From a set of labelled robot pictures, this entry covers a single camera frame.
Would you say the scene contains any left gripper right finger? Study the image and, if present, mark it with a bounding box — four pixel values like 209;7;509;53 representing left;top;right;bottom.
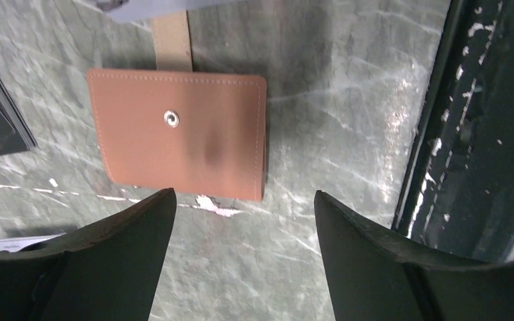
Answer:
314;191;514;320

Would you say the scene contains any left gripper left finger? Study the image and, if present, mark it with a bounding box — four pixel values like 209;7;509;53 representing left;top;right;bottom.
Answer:
0;189;177;320

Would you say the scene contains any brown leather card holder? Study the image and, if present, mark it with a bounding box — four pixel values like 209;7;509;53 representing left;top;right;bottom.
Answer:
86;11;267;201

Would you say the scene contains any silver credit cards stack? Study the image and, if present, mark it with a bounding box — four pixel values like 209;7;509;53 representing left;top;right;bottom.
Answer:
92;0;234;23

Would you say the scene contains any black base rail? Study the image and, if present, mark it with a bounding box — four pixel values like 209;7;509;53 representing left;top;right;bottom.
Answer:
391;0;514;262

